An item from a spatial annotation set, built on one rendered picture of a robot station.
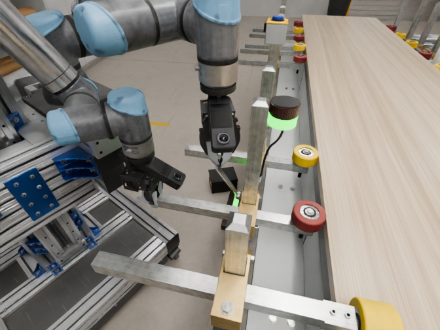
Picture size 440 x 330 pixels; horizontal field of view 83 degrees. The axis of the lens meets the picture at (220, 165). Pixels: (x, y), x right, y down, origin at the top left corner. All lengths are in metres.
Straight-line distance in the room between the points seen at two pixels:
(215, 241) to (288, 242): 0.78
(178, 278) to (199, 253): 1.13
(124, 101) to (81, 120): 0.09
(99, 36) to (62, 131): 0.22
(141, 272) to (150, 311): 1.02
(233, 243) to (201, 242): 1.26
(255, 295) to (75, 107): 0.49
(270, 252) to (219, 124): 0.56
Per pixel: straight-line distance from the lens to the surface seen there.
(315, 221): 0.65
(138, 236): 1.49
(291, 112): 0.51
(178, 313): 1.49
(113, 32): 0.45
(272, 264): 0.89
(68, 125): 0.57
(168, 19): 0.49
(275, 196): 1.08
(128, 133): 0.58
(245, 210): 0.68
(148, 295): 1.55
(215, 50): 0.45
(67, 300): 1.44
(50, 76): 0.66
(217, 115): 0.49
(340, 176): 0.81
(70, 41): 0.89
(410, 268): 0.68
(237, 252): 0.41
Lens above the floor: 1.40
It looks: 41 degrees down
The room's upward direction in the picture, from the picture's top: straight up
